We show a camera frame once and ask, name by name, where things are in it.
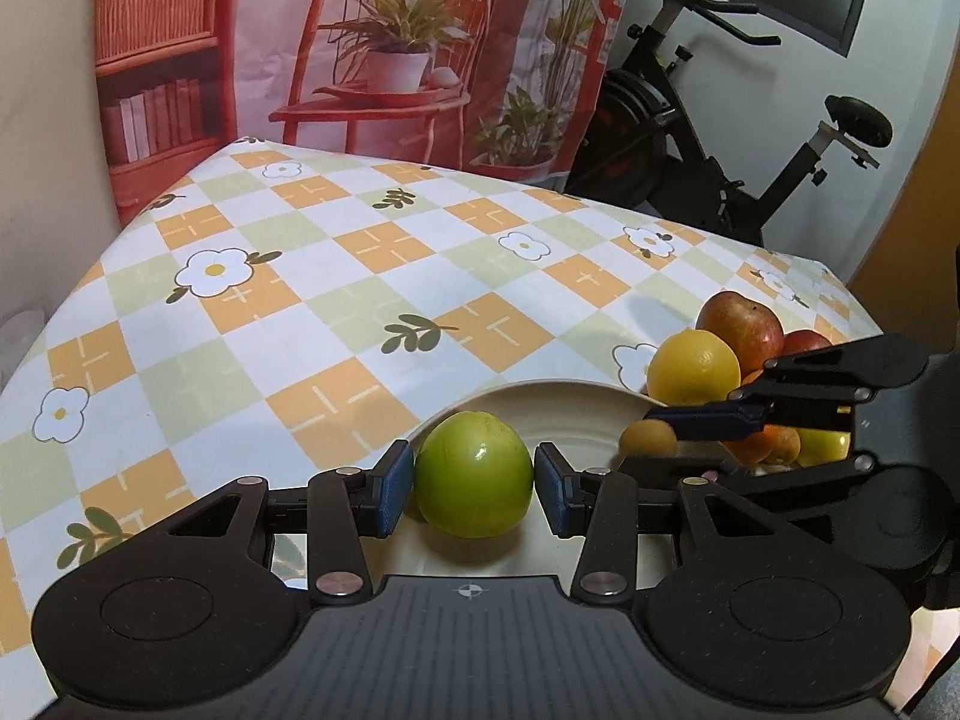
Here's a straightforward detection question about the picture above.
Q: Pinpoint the yellow lemon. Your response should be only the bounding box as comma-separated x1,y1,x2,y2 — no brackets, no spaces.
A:
646,328,742,406

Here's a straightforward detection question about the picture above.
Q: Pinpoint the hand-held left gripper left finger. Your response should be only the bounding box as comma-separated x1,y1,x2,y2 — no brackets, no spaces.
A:
166,441,415,607

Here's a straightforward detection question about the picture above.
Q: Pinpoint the black exercise bike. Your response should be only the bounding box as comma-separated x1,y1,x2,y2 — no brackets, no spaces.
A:
566,0,897,248

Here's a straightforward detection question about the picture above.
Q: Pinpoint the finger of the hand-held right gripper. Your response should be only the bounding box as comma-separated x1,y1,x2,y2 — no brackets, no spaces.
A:
646,343,878,442
619,454,875,535

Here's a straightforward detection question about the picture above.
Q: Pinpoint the printed chair backdrop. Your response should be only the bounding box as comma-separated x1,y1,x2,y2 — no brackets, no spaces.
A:
94,0,646,230

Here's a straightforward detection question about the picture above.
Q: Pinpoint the checkered floral tablecloth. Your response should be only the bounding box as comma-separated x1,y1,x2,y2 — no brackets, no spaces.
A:
0,136,886,661

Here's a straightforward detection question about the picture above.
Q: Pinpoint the bright red apple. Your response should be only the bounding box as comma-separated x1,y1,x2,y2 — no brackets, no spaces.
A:
780,330,833,358

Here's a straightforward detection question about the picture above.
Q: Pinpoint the dull red apple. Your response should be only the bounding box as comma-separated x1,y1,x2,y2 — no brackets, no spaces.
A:
696,291,785,376

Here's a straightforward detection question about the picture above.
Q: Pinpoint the cream plate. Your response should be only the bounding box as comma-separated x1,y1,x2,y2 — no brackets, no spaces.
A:
270,381,758,593

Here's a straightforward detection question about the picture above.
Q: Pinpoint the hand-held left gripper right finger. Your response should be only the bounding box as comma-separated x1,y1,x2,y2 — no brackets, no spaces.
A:
534,441,792,607

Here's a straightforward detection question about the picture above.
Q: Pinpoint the green apple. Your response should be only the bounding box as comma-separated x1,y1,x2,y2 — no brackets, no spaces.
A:
415,411,535,539

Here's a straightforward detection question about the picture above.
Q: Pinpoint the wooden door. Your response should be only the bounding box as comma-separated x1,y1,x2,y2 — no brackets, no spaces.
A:
847,120,960,361

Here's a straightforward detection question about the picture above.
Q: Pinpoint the yellow-green apple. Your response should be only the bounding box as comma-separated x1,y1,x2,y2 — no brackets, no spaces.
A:
796,427,853,466

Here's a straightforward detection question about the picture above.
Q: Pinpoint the small brown fruit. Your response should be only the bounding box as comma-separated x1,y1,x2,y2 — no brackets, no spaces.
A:
619,420,680,458

